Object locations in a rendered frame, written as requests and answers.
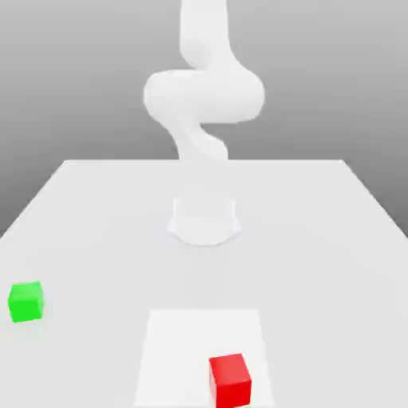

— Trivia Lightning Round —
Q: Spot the small green cube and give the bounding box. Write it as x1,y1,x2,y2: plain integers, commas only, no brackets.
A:
7,280,45,324

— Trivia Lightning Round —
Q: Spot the small red cube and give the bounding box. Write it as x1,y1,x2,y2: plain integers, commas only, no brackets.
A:
208,352,253,408

